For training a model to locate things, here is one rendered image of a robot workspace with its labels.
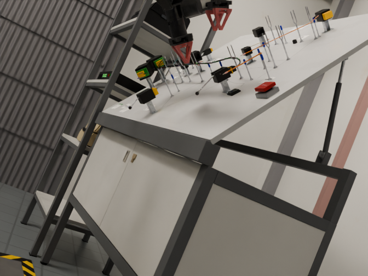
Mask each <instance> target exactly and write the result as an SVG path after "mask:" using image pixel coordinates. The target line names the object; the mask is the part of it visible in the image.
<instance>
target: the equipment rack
mask: <svg viewBox="0 0 368 276"><path fill-rule="evenodd" d="M129 1H130V0H123V1H122V4H121V6H120V8H119V11H118V13H117V15H116V17H115V19H114V21H113V23H112V26H111V28H110V30H109V32H108V34H107V36H106V39H105V41H104V43H103V45H102V47H101V49H100V51H99V54H98V56H97V58H96V60H95V62H94V64H93V66H92V69H91V71H90V73H89V75H88V77H87V79H86V81H85V84H84V86H83V88H82V91H81V92H80V95H79V97H78V99H77V101H76V104H75V106H74V108H73V110H72V112H71V114H70V116H69V119H68V121H67V123H66V125H65V127H64V129H63V131H62V134H61V136H60V138H59V140H58V142H57V144H56V147H55V149H54V151H53V154H52V155H51V157H50V159H49V162H48V164H47V166H46V168H45V171H44V173H43V175H42V177H41V179H40V181H39V184H38V186H37V188H36V190H35V192H34V194H33V196H32V199H31V201H30V203H29V205H28V207H27V209H26V212H25V214H24V216H23V218H22V220H21V223H22V224H24V225H27V222H28V220H29V218H30V216H31V214H32V212H33V209H34V207H35V205H36V203H37V204H38V206H39V208H40V210H41V212H42V215H43V217H44V222H43V224H42V226H41V228H40V231H39V233H38V235H37V238H36V240H35V241H34V244H33V246H32V248H31V251H30V252H29V255H30V256H33V257H37V254H38V252H39V250H40V247H41V245H42V243H43V240H44V238H45V236H46V234H47V232H48V229H49V227H50V225H51V224H54V225H56V224H57V222H58V219H59V217H60V215H61V213H62V211H63V209H64V206H65V204H66V202H67V200H64V199H63V197H64V195H65V192H66V190H67V188H68V186H69V184H70V182H71V179H72V177H73V174H74V172H75V170H76V168H77V166H78V164H79V161H80V159H81V157H82V155H83V154H85V155H86V156H87V155H88V154H89V151H90V149H91V147H88V146H87V144H88V142H89V140H90V137H91V135H92V133H93V131H94V129H95V127H96V123H95V121H96V119H97V117H98V114H99V112H101V113H102V111H103V109H104V107H105V104H106V102H107V100H108V98H110V99H112V100H114V101H116V102H121V101H122V100H124V99H126V98H128V97H130V96H132V95H134V94H135V92H133V91H131V90H129V89H127V88H125V87H123V86H121V85H119V84H117V83H116V80H117V78H118V76H119V74H120V72H121V70H122V67H123V65H124V63H125V61H126V59H127V56H128V54H129V52H130V49H131V47H132V48H134V49H136V50H137V51H139V52H141V53H143V54H145V55H146V56H148V57H149V58H152V57H154V56H157V55H162V57H163V58H164V59H165V58H166V60H167V62H168V61H169V59H170V61H169V63H168V64H169V65H171V64H172V61H173V60H174V59H173V57H172V55H171V52H172V54H173V56H174V58H175V60H177V57H176V54H175V52H174V50H173V48H172V47H171V46H170V43H169V40H168V39H169V38H171V37H169V36H168V35H166V34H165V33H163V32H161V31H160V30H158V29H156V28H155V27H153V26H151V25H150V24H148V23H147V22H145V21H144V19H145V17H146V15H147V12H148V10H149V8H150V6H151V4H152V2H153V0H145V1H144V3H143V6H142V8H141V10H140V12H139V14H138V16H137V17H136V18H134V19H131V20H129V21H126V22H124V23H122V24H119V22H120V20H121V18H122V16H123V14H124V12H125V9H126V7H127V5H128V3H129ZM200 1H201V4H202V8H203V13H202V14H200V15H203V14H206V13H205V11H206V10H210V9H208V7H206V6H205V4H206V3H207V2H211V0H200ZM196 16H199V15H196ZM193 17H195V16H193ZM193 17H190V18H193ZM215 33H216V31H213V29H212V27H210V30H209V32H208V34H207V36H206V39H205V41H204V43H203V45H202V48H201V50H200V54H201V55H202V53H203V51H204V50H205V49H207V48H209V47H210V44H211V42H212V40H213V38H214V35H215ZM113 37H114V38H116V39H118V40H120V41H121V42H123V43H125V45H124V47H123V49H122V52H121V54H120V56H119V58H118V60H117V63H116V65H115V67H114V69H113V71H112V73H111V76H110V78H109V79H94V77H95V75H96V73H97V70H98V68H99V66H100V64H101V61H102V59H103V58H104V55H105V53H106V50H107V48H108V46H109V44H110V42H111V40H112V38H113ZM170 50H171V52H170ZM170 57H171V58H170ZM171 59H172V60H171ZM176 63H177V64H178V65H179V61H178V60H177V61H176ZM89 88H90V89H92V90H94V91H97V92H98V93H100V94H102V95H101V97H100V99H99V102H98V104H97V106H96V109H95V111H94V113H93V115H92V117H91V119H90V122H89V124H88V126H87V128H86V130H85V132H84V135H83V137H82V139H81V141H79V140H77V139H76V138H74V137H71V136H69V135H68V133H69V131H70V129H71V126H72V124H73V122H74V120H75V118H76V116H77V114H78V111H79V109H80V107H81V105H82V103H83V101H84V98H85V96H86V94H87V92H88V90H89ZM64 142H65V143H67V144H68V145H69V146H71V147H72V148H73V149H75V150H76V152H75V154H74V156H73V158H72V161H71V163H70V166H69V167H68V169H67V171H66V174H65V176H64V179H63V181H62V183H61V185H60V187H59V189H58V191H57V194H56V196H53V195H50V194H46V193H43V192H42V190H43V187H44V185H45V183H46V181H47V179H48V177H49V174H50V172H51V170H52V168H53V166H54V164H55V161H56V159H57V157H58V155H59V153H60V151H61V149H62V146H63V144H64ZM67 222H68V223H67V224H66V226H65V228H67V229H71V230H73V231H77V232H81V233H84V234H85V235H84V237H83V239H82V241H83V242H86V243H88V240H89V238H90V236H93V237H94V235H93V234H92V232H91V231H90V229H89V228H88V226H87V225H86V224H85V223H84V221H83V220H82V218H81V217H80V216H79V214H78V212H76V210H75V209H74V208H73V210H72V213H71V215H70V218H69V219H68V221H67ZM113 265H114V263H113V261H112V260H111V259H110V257H109V258H108V260H107V262H106V265H105V267H104V269H103V271H102V273H103V274H104V275H108V276H110V272H111V270H112V267H113Z"/></svg>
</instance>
